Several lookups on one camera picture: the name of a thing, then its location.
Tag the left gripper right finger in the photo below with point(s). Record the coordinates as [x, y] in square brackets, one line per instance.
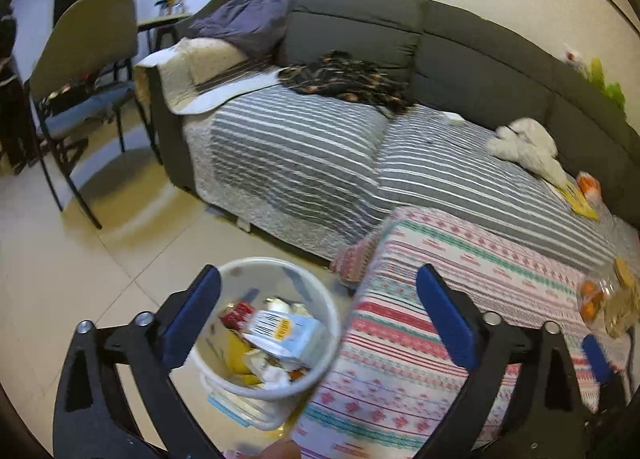
[545, 417]

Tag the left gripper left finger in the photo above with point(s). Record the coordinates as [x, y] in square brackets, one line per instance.
[116, 398]

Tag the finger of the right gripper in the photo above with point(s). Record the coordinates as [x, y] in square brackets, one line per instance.
[614, 429]
[598, 362]

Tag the light blue carton box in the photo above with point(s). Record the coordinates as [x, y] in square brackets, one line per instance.
[287, 337]

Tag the white plastic trash bin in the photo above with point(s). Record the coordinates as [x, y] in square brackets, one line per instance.
[268, 285]

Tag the orange tangerine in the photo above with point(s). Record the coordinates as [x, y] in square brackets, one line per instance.
[588, 288]
[589, 311]

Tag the plastic jar of nuts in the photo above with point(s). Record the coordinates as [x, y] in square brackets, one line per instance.
[621, 310]

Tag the glass jar with cork lid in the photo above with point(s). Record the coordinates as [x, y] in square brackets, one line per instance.
[609, 275]

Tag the yellow book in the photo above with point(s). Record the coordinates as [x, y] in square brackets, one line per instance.
[577, 201]

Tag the orange snack bag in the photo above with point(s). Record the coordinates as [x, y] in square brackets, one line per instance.
[590, 188]

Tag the colourful patterned tablecloth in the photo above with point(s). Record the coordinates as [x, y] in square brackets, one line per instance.
[392, 380]

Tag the red snack wrapper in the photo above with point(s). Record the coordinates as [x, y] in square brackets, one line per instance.
[234, 316]

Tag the white snack packet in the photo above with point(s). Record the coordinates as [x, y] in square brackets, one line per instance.
[270, 376]

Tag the white power adapter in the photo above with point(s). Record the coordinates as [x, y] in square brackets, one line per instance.
[452, 118]

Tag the green plush toy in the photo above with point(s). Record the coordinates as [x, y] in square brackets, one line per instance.
[611, 90]

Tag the small white plush toy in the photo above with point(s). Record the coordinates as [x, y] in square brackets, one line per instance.
[575, 60]

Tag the grey striped quilt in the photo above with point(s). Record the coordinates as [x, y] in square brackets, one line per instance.
[320, 174]

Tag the dark grey sofa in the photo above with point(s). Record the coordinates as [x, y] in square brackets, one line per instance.
[452, 61]

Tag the grey chair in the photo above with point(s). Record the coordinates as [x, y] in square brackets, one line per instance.
[183, 26]
[85, 75]

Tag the dark plaid shirt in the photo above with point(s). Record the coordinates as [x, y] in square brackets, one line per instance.
[339, 75]

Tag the cream floral pillow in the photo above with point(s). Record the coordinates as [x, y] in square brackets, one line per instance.
[209, 57]

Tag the small side table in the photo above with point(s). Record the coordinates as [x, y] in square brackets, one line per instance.
[156, 28]

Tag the purple jacket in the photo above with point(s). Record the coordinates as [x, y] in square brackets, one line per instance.
[255, 27]

